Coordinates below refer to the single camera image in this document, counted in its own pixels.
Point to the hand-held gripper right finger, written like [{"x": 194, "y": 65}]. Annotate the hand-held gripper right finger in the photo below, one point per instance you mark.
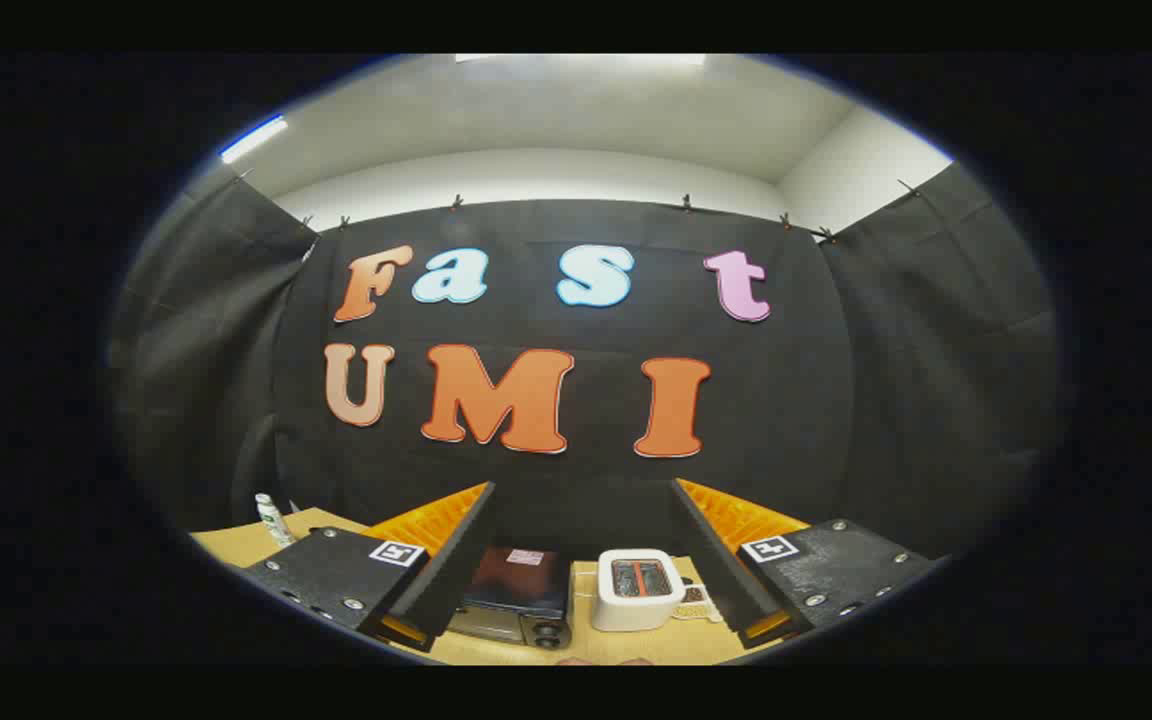
[{"x": 711, "y": 560}]

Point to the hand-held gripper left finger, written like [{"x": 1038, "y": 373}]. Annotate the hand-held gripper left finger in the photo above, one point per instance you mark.
[{"x": 456, "y": 560}]

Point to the black toaster oven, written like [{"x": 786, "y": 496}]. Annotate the black toaster oven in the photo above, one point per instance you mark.
[{"x": 516, "y": 590}]

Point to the white pop-up toaster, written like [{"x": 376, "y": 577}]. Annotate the white pop-up toaster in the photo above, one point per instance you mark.
[{"x": 636, "y": 595}]

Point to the white divided dish of beans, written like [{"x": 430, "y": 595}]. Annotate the white divided dish of beans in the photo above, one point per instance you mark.
[{"x": 698, "y": 603}]

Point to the white bottle green label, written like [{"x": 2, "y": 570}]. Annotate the white bottle green label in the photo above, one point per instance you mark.
[{"x": 273, "y": 520}]

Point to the ceiling light strip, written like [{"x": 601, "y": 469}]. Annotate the ceiling light strip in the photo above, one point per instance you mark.
[{"x": 254, "y": 139}]

